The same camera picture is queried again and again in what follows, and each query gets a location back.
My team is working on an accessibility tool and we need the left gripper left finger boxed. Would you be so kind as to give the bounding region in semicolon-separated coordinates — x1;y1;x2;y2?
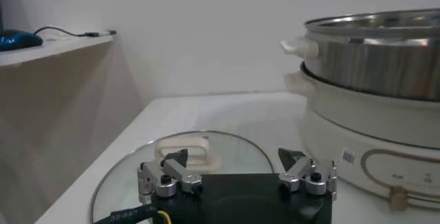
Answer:
137;148;204;205

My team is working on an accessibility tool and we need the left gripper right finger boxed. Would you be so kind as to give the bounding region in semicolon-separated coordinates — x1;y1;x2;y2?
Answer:
277;147;338;201

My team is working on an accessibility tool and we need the round glass pot lid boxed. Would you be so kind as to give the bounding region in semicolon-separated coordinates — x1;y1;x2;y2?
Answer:
89;129;276;224

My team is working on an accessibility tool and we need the stainless steel steamer basket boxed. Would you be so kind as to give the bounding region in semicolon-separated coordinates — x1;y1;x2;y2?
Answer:
280;8;440;102

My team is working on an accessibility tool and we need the white electric cooker base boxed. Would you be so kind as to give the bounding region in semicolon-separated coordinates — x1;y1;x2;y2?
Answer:
283;62;440;212

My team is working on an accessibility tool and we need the white side desk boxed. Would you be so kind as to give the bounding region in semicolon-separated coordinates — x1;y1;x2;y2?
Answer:
0;32;144;224

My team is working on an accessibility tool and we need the blue computer mouse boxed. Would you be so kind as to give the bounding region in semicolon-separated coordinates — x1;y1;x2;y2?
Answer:
0;29;45;53

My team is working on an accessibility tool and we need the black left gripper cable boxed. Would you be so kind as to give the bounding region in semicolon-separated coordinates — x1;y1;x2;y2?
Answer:
92;206;173;224

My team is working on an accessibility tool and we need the black desk cable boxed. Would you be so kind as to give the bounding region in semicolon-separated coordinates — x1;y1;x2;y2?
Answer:
33;25;101;38

